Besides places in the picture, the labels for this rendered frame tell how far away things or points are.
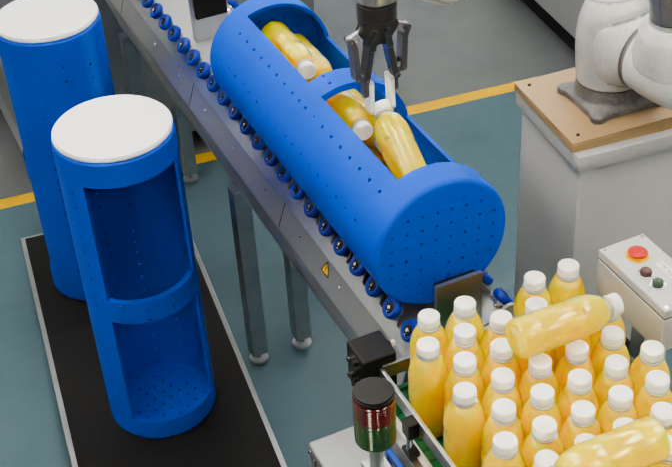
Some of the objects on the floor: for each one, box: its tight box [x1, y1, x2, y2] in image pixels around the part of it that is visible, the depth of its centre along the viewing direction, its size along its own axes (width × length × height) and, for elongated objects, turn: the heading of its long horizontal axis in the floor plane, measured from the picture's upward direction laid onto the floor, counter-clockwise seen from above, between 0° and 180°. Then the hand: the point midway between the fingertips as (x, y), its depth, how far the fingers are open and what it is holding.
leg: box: [283, 251, 312, 350], centre depth 359 cm, size 6×6×63 cm
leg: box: [227, 184, 269, 365], centre depth 355 cm, size 6×6×63 cm
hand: (379, 93), depth 244 cm, fingers closed on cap, 4 cm apart
